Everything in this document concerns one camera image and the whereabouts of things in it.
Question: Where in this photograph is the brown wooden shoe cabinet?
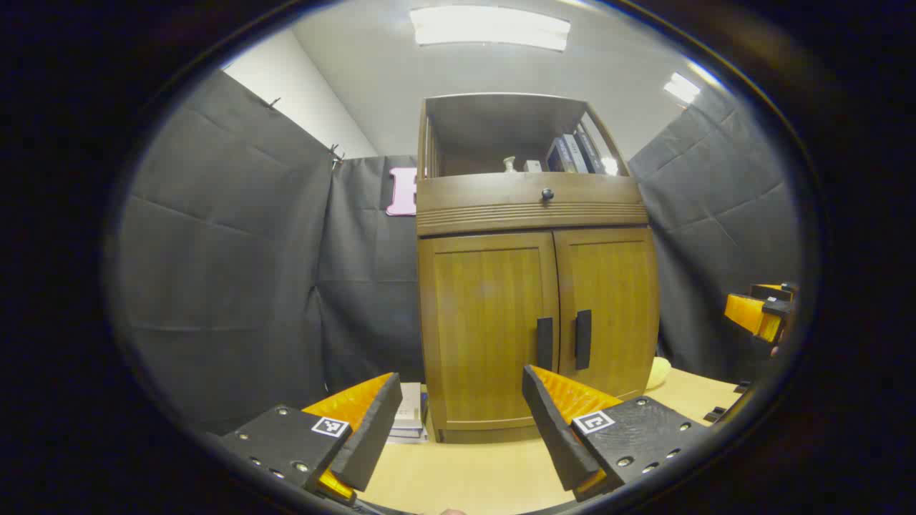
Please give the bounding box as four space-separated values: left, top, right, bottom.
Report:
416 93 661 444

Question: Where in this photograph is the small ceiling light panel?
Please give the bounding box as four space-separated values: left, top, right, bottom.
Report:
663 72 702 106

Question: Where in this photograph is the grey blue book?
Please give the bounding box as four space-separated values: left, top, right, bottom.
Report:
562 134 589 175

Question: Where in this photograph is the dark blue book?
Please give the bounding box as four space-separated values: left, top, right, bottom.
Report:
575 129 608 175
546 138 573 173

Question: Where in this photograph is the wooden cabinet drawer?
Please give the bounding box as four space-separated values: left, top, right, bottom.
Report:
416 174 648 237

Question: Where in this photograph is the black backdrop cloth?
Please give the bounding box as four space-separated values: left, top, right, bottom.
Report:
118 70 799 433

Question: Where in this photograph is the brown wooden cabinet door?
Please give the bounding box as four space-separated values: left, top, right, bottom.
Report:
419 230 560 431
553 227 659 401

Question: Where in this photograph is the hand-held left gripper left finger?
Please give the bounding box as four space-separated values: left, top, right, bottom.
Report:
218 372 404 505

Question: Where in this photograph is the large ceiling light panel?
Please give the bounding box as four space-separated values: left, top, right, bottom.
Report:
409 6 571 52

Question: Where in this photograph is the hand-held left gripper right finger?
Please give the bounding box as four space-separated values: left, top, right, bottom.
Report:
522 365 709 501

